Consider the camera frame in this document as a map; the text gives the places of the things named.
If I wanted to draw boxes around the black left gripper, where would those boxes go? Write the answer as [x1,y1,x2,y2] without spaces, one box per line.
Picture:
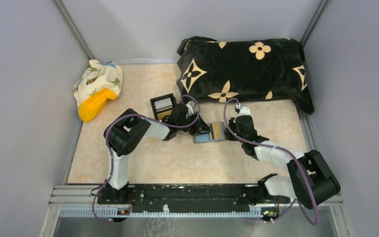
[177,112,213,137]

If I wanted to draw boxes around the black compartment tray box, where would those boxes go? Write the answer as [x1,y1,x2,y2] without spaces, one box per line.
[150,93,176,120]

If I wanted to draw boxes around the grey card holder wallet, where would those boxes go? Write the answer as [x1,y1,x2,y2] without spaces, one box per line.
[193,121,226,144]

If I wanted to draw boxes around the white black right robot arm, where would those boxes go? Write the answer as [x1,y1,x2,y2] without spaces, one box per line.
[225,115,341,209]

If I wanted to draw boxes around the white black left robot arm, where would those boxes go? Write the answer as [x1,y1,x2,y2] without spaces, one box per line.
[97,103,210,204]

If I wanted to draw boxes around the black floral pillow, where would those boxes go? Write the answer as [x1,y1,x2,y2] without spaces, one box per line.
[177,37,314,114]

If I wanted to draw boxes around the dinosaur print cloth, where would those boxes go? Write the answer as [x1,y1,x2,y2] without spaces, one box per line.
[74,59,123,106]

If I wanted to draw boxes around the yellow cloth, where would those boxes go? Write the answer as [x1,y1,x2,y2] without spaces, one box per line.
[78,88,117,122]

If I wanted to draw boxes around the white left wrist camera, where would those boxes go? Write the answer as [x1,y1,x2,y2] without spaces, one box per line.
[186,101,196,116]

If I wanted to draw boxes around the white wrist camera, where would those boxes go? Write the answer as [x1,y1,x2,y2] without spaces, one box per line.
[235,103,251,117]
[186,101,196,116]

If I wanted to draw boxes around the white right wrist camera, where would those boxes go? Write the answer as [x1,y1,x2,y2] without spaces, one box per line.
[235,103,251,117]

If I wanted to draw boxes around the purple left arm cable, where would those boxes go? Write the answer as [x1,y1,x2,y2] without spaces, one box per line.
[91,95,201,225]

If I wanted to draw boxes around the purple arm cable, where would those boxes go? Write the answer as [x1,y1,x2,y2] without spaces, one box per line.
[91,95,201,225]
[223,97,319,226]

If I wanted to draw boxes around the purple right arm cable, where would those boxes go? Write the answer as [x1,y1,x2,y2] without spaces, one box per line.
[223,97,319,226]

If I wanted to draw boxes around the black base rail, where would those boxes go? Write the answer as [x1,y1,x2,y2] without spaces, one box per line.
[97,184,290,213]

